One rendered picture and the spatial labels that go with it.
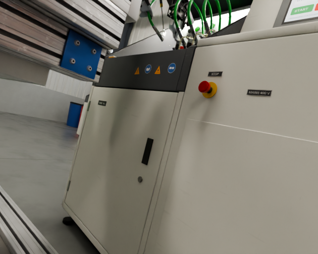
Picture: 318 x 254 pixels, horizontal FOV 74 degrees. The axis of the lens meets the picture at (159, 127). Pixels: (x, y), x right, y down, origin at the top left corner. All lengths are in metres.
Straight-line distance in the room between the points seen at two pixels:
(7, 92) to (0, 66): 6.90
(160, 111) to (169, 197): 0.31
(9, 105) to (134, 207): 6.88
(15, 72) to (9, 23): 0.13
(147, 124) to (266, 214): 0.50
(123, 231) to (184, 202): 0.33
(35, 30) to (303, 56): 0.59
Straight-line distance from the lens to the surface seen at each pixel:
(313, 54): 0.62
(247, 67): 0.65
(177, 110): 0.74
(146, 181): 0.80
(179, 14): 1.24
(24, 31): 0.51
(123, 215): 0.91
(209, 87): 0.65
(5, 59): 0.59
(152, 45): 1.53
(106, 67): 1.21
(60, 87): 8.02
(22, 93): 7.59
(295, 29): 0.66
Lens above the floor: 0.65
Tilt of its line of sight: level
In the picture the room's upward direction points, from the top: 14 degrees clockwise
